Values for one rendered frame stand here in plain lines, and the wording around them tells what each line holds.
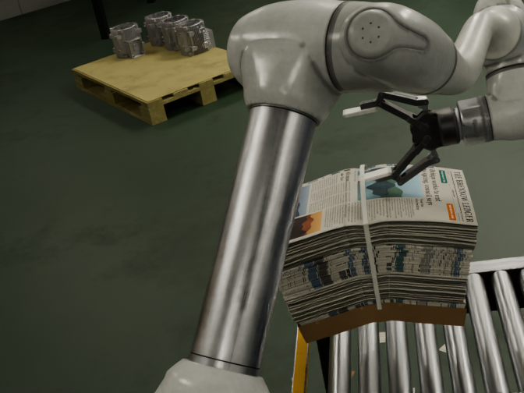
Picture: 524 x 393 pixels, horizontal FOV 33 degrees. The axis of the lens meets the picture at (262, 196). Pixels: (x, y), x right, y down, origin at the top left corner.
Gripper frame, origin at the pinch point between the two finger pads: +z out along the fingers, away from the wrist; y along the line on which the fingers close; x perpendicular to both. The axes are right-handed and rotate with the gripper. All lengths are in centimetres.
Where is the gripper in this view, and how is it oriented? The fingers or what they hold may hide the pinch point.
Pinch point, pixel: (355, 144)
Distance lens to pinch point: 177.7
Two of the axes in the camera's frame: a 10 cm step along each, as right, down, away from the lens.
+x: 1.0, -4.3, 9.0
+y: 2.5, 8.9, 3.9
